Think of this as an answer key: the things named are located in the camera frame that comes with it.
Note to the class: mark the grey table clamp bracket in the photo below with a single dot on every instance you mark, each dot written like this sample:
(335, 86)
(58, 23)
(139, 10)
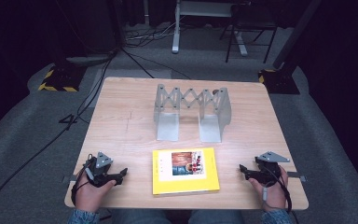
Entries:
(296, 176)
(68, 179)

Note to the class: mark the yellow book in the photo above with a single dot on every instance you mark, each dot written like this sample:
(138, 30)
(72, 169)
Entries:
(185, 171)

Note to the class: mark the person's leg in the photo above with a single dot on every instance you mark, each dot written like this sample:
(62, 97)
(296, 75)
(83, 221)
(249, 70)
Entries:
(216, 217)
(141, 217)

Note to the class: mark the grey metal expandable book rack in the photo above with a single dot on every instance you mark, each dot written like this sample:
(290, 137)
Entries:
(190, 113)

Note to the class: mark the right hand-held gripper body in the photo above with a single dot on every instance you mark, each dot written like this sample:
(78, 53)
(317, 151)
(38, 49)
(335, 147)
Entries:
(268, 170)

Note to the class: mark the black metal chair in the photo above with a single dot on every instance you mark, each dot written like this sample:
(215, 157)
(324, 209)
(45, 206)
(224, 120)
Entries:
(251, 21)

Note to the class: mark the person's right leg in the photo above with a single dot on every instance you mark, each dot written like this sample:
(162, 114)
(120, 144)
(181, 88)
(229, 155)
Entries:
(216, 217)

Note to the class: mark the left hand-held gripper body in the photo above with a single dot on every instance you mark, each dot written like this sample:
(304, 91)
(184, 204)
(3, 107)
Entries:
(99, 174)

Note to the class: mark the person's left leg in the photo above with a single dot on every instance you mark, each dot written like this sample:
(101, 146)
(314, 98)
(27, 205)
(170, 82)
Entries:
(141, 217)

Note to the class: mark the person's right hand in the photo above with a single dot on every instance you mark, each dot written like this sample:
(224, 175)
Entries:
(273, 194)

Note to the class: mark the black slanted stand post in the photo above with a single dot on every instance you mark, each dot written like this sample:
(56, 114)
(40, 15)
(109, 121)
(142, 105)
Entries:
(295, 34)

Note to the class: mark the person's left hand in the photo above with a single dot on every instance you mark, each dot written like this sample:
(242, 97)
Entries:
(90, 196)

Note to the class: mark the white desk frame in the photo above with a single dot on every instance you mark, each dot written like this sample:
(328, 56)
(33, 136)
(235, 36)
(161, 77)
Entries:
(176, 34)

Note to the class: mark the black stand base striped tape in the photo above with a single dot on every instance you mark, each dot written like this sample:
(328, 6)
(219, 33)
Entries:
(279, 81)
(62, 78)

